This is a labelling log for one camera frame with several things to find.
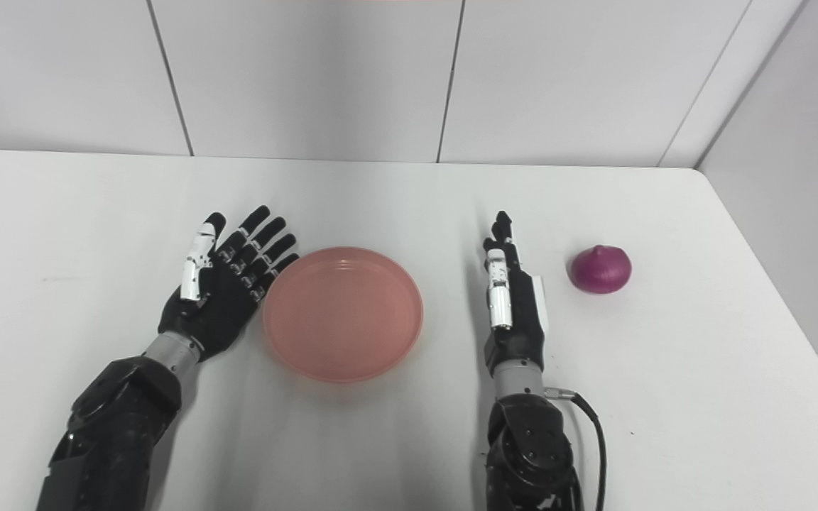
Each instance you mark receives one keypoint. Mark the purple red onion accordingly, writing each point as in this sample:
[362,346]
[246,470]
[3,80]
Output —
[599,270]

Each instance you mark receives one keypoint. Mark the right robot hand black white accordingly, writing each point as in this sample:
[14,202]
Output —
[515,305]

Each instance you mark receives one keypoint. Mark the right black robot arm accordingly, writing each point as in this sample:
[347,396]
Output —
[531,443]

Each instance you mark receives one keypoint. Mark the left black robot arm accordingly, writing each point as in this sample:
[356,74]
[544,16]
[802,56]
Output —
[119,433]

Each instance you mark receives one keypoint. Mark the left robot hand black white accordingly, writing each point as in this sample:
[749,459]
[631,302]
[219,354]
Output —
[228,291]

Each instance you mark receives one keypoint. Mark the pink round plate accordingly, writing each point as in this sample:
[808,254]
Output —
[343,314]

